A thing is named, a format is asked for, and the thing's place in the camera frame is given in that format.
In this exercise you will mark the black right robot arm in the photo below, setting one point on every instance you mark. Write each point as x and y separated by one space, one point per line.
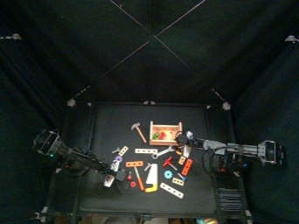
237 148

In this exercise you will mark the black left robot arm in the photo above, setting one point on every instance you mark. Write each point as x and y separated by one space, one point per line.
77 156

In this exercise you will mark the purple toy nut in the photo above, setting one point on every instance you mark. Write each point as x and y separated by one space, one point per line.
117 159

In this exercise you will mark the wooden toy toolbox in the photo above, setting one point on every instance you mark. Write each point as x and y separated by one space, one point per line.
171 141

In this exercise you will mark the red toy nut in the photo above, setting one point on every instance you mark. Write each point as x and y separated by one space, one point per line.
132 184

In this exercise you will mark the green toy nut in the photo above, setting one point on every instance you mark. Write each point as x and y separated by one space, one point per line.
154 136

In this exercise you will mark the blue toy nut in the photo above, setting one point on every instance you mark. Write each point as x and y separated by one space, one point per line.
168 174

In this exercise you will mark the red toy bolt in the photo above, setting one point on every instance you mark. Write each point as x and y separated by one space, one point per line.
128 176

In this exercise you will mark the small orange toy piece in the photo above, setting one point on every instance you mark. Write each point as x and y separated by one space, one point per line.
177 151

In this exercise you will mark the short orange perforated strip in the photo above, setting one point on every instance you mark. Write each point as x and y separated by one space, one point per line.
181 160

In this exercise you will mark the red toy gear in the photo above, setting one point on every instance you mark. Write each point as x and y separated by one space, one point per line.
162 135

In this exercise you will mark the red perforated strip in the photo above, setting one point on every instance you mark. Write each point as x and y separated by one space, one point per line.
187 166

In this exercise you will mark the grey toy bolt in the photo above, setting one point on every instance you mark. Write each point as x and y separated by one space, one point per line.
146 166
114 150

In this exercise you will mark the short cream perforated strip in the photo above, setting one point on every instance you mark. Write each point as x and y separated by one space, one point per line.
177 181
122 150

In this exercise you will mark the grey toy wrench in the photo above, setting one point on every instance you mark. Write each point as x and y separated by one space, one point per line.
162 152

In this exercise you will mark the blue toy bolt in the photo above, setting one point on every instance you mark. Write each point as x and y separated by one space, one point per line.
181 176

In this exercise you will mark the long cream perforated strip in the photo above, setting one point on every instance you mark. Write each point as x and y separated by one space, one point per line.
145 150
171 190

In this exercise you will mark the toy hammer grey head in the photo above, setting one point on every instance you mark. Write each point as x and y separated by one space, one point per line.
138 132

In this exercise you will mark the grey frame clamp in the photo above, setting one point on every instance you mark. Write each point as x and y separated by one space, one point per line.
225 105
14 37
148 102
70 102
291 38

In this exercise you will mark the grey frame bracket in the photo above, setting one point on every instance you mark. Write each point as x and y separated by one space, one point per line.
40 216

